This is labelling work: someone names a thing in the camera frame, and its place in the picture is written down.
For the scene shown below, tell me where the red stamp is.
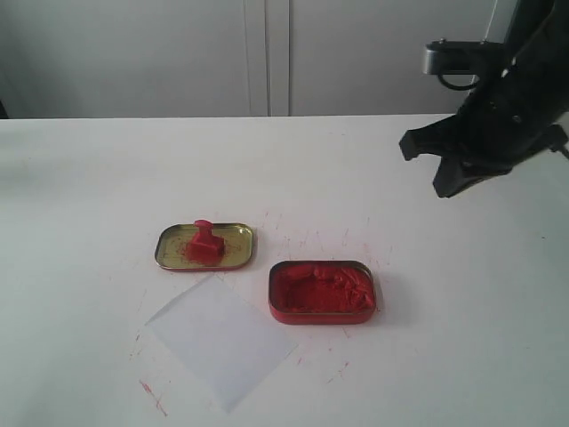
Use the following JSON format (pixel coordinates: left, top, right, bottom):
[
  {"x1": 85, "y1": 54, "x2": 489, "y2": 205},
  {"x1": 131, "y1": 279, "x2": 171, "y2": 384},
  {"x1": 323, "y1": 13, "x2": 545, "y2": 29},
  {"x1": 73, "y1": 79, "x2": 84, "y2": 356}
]
[{"x1": 187, "y1": 220, "x2": 225, "y2": 264}]

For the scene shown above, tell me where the white paper sheet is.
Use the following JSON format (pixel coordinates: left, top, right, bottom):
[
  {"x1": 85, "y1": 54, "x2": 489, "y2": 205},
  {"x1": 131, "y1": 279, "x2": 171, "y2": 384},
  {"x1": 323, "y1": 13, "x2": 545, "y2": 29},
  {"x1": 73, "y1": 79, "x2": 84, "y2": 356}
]
[{"x1": 146, "y1": 275, "x2": 298, "y2": 414}]

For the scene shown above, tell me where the dark vertical post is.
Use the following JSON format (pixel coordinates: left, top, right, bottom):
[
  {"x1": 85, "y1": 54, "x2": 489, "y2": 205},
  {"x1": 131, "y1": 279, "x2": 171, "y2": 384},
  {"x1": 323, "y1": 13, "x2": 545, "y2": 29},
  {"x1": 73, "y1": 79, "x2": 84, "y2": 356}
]
[{"x1": 476, "y1": 1, "x2": 568, "y2": 125}]

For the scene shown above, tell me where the gold tin lid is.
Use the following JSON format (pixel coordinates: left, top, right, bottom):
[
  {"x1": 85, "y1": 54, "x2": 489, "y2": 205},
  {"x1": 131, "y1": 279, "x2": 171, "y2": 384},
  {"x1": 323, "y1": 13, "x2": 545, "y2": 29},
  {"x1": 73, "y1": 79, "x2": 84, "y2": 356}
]
[{"x1": 155, "y1": 222, "x2": 255, "y2": 272}]

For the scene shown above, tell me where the red ink tin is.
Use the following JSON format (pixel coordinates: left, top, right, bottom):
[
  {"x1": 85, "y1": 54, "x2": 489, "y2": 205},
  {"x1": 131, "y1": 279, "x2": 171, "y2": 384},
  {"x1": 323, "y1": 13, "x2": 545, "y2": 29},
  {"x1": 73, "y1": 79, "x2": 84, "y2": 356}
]
[{"x1": 268, "y1": 260, "x2": 378, "y2": 325}]

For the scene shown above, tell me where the white cabinet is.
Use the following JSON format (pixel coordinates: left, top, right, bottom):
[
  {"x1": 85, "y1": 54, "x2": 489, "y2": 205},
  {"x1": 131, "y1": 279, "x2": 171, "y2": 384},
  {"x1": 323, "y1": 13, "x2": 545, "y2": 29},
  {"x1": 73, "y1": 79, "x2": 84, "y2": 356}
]
[{"x1": 1, "y1": 1, "x2": 516, "y2": 118}]

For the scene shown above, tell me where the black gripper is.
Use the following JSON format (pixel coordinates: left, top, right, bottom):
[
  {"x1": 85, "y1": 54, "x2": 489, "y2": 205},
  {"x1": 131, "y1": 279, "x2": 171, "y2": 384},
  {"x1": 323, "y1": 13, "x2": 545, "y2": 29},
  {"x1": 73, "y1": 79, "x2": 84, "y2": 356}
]
[{"x1": 399, "y1": 0, "x2": 568, "y2": 198}]

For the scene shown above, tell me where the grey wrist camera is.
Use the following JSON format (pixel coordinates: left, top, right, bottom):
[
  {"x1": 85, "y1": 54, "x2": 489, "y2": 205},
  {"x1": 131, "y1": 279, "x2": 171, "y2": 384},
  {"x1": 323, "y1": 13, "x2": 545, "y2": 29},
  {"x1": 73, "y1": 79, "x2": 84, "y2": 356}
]
[{"x1": 422, "y1": 39, "x2": 506, "y2": 77}]

